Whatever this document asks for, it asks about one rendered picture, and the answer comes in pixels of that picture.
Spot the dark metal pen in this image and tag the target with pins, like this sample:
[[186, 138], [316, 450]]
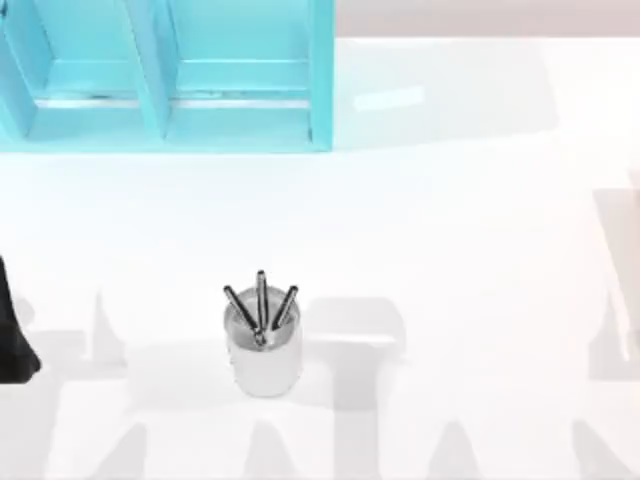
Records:
[[283, 308], [241, 311], [260, 300]]

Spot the white pen cup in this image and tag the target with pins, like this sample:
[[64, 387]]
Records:
[[265, 367]]

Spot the light blue rack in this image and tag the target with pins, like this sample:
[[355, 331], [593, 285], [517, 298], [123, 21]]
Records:
[[240, 125]]

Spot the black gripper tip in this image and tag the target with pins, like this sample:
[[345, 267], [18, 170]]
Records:
[[12, 345]]

